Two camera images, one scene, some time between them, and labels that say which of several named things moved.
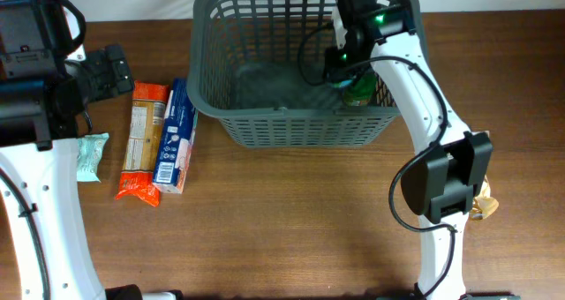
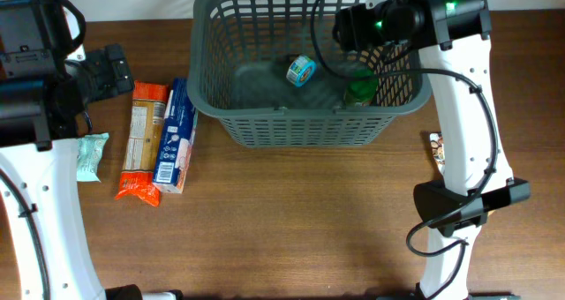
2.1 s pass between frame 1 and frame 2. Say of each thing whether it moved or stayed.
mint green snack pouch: stayed
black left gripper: stayed
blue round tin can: moved
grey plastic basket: stayed
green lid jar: stayed
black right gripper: moved
